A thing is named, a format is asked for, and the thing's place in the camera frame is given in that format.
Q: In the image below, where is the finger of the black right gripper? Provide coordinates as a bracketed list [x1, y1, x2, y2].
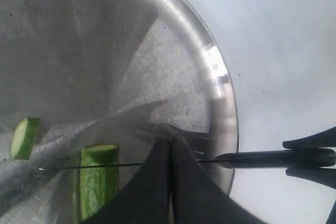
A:
[282, 127, 336, 149]
[286, 168, 336, 189]

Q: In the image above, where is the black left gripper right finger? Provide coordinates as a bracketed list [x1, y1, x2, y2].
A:
[170, 136, 263, 223]

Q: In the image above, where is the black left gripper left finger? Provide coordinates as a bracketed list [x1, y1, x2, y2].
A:
[86, 137, 170, 223]

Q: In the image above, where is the black kitchen knife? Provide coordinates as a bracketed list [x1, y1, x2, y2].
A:
[38, 147, 336, 171]

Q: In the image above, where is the green cucumber with stem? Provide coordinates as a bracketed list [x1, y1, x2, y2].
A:
[79, 144, 119, 221]

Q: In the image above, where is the round stainless steel plate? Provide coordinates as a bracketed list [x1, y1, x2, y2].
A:
[1, 0, 238, 223]

